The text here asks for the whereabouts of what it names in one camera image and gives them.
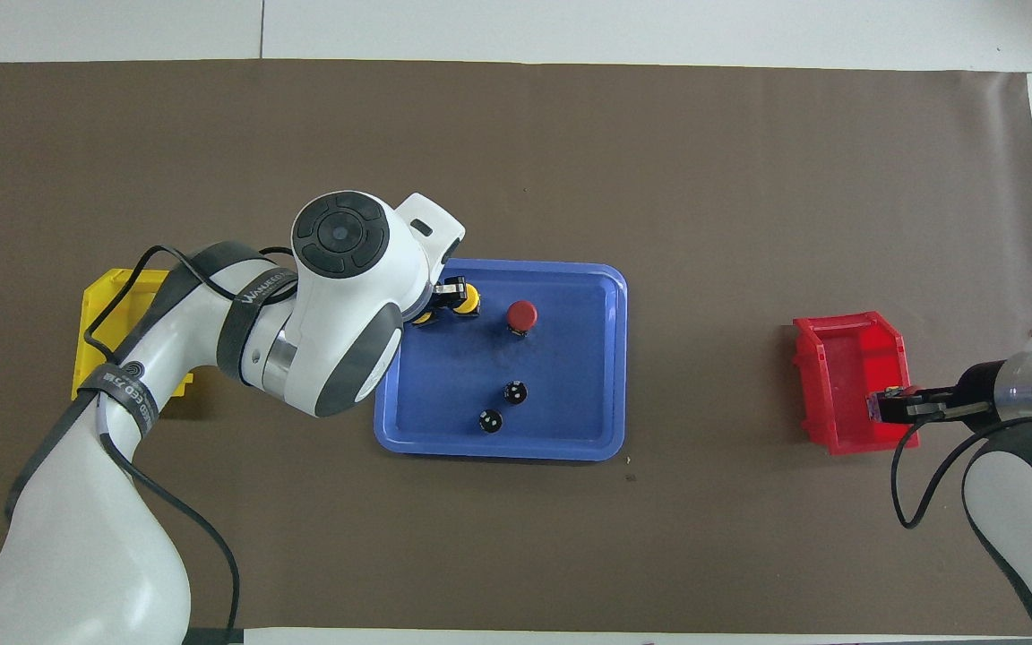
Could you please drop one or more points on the red plastic bin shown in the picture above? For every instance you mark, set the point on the red plastic bin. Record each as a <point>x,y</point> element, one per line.
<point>838,358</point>

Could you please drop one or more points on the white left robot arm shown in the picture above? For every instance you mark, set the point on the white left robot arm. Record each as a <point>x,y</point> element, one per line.
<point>346,296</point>

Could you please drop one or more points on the blue plastic tray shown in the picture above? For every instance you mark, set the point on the blue plastic tray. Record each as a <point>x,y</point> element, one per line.
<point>570,394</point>

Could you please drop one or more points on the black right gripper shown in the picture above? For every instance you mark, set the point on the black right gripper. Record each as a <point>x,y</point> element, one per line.
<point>984,390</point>

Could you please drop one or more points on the brown table mat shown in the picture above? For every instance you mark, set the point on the brown table mat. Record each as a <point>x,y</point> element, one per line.
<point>570,555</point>

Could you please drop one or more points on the black cylinder capacitor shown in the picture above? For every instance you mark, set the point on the black cylinder capacitor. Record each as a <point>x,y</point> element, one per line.
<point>515,392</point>
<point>490,420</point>

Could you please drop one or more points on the yellow push button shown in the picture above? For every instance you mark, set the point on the yellow push button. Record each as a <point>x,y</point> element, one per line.
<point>424,317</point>
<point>472,300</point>

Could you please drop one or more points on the yellow plastic bin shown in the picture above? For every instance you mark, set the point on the yellow plastic bin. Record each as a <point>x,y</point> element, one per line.
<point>122,340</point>

